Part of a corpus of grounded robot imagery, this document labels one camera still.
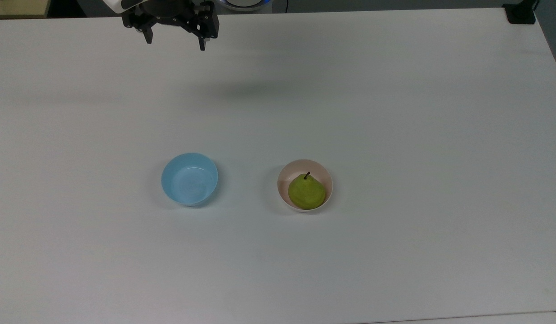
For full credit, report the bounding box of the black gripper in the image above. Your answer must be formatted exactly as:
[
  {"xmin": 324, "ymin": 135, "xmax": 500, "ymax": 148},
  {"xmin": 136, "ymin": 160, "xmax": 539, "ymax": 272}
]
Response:
[{"xmin": 122, "ymin": 0, "xmax": 219, "ymax": 51}]

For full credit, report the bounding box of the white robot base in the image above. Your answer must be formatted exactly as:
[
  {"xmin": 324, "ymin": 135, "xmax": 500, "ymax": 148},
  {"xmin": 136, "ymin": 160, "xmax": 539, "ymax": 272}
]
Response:
[{"xmin": 215, "ymin": 0, "xmax": 272, "ymax": 12}]

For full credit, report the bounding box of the wooden furniture piece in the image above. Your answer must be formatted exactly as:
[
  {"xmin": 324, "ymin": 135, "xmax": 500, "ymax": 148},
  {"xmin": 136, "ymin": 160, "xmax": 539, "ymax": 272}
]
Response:
[{"xmin": 0, "ymin": 0, "xmax": 51, "ymax": 19}]

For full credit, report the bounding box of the pink plastic bowl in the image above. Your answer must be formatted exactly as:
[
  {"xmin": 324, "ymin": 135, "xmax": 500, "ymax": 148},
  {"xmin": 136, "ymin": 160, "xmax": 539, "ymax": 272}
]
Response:
[{"xmin": 277, "ymin": 159, "xmax": 333, "ymax": 213}]

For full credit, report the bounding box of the green pear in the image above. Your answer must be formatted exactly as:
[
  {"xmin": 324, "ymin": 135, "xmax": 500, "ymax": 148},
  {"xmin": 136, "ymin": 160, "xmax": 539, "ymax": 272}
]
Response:
[{"xmin": 288, "ymin": 171, "xmax": 326, "ymax": 210}]

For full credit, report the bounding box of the light blue plastic bowl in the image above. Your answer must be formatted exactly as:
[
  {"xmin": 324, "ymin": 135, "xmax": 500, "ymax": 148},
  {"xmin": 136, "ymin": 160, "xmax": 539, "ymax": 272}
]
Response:
[{"xmin": 161, "ymin": 153, "xmax": 219, "ymax": 207}]

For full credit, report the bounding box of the black table clamp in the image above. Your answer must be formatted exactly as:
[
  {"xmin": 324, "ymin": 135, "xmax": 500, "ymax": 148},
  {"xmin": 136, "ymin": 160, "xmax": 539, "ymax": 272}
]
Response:
[{"xmin": 502, "ymin": 0, "xmax": 540, "ymax": 24}]

